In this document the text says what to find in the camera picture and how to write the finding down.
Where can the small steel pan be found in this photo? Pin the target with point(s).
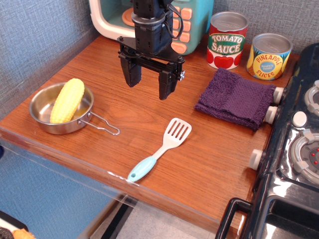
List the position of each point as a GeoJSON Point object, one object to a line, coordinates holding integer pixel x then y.
{"type": "Point", "coordinates": [42, 103]}

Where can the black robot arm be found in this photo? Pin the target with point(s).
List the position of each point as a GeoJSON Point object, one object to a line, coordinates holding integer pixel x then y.
{"type": "Point", "coordinates": [154, 8]}

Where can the black toy stove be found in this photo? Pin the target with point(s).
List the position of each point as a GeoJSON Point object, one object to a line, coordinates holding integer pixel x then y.
{"type": "Point", "coordinates": [285, 202]}

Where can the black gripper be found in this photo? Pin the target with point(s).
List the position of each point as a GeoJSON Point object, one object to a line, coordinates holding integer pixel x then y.
{"type": "Point", "coordinates": [153, 38]}

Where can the tomato sauce can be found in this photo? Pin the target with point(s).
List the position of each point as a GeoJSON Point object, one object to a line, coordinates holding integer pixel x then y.
{"type": "Point", "coordinates": [226, 39]}

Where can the pineapple slices can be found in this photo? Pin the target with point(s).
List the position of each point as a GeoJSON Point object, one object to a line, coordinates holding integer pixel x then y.
{"type": "Point", "coordinates": [268, 56]}

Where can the white and teal spatula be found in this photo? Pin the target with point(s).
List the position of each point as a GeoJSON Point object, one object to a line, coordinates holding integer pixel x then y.
{"type": "Point", "coordinates": [175, 134]}

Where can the purple folded cloth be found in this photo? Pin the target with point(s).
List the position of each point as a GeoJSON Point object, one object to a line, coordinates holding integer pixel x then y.
{"type": "Point", "coordinates": [232, 98]}

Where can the toy microwave oven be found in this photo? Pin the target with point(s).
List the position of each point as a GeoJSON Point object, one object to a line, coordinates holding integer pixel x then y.
{"type": "Point", "coordinates": [112, 19]}

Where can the yellow toy corn cob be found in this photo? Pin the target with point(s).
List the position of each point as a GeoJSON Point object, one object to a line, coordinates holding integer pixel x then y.
{"type": "Point", "coordinates": [67, 101]}

